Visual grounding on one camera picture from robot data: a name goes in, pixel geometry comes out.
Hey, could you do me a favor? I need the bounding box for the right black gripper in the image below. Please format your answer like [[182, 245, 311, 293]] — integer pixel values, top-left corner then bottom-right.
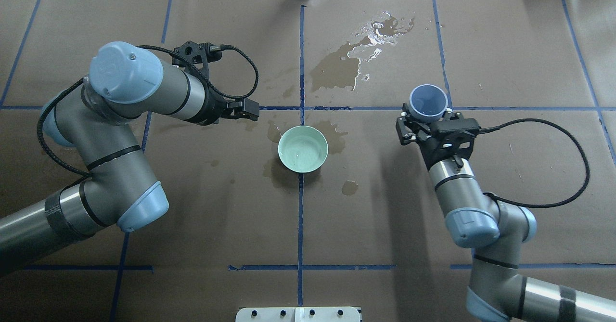
[[396, 109, 481, 170]]

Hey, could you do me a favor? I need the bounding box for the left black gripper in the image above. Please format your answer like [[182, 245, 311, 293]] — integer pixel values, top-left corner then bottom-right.
[[205, 93, 260, 125]]

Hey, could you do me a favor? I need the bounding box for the light blue plastic cup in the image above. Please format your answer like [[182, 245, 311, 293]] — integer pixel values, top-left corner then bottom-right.
[[408, 84, 449, 123]]

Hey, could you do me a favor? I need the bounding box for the mint green bowl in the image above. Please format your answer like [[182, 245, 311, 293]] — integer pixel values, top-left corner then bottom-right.
[[277, 125, 329, 173]]

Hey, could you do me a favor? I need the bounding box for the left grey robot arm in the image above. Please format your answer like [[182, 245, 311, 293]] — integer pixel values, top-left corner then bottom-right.
[[0, 41, 260, 276]]

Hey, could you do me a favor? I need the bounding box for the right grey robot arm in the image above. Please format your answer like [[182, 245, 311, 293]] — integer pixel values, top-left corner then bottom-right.
[[396, 103, 616, 322]]

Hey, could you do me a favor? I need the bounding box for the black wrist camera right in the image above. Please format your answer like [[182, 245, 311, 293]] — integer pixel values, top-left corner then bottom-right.
[[429, 118, 481, 140]]

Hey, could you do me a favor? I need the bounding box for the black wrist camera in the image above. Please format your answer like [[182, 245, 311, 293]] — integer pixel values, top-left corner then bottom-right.
[[429, 118, 481, 140], [173, 41, 222, 77]]

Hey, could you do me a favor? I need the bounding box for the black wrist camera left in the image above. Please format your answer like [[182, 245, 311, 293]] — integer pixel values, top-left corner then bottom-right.
[[173, 41, 222, 77]]

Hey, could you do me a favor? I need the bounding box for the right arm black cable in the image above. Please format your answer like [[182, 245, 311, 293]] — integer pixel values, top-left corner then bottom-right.
[[479, 118, 591, 209]]

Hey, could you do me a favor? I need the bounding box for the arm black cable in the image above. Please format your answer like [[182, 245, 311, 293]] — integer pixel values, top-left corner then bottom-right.
[[479, 118, 591, 209], [37, 44, 260, 177]]

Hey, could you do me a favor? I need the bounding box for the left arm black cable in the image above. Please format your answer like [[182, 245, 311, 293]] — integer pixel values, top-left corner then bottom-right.
[[37, 44, 260, 177]]

